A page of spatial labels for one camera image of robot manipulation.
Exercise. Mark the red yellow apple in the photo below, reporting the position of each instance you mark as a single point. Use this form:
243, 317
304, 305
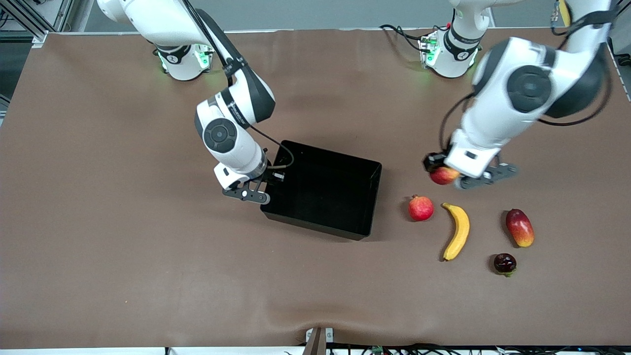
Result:
442, 176

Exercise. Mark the black plastic box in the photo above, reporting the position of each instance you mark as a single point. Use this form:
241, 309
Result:
325, 192

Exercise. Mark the yellow banana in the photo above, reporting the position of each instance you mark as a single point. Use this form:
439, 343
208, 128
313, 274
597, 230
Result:
461, 229

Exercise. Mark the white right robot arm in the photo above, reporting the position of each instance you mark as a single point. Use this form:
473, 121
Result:
231, 138

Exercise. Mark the red pomegranate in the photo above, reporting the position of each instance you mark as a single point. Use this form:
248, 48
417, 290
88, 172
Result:
421, 208

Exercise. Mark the red yellow mango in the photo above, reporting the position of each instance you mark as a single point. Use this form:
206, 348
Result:
520, 228

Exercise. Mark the dark purple mangosteen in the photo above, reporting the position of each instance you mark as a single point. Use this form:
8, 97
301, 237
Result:
505, 263

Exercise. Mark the brown table mat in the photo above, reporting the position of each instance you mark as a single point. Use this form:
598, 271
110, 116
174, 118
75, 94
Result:
296, 296

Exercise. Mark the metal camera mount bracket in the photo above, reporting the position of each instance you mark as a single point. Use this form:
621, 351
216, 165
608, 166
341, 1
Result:
318, 341

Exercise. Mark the aluminium frame profile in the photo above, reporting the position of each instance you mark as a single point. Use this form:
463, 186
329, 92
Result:
29, 19

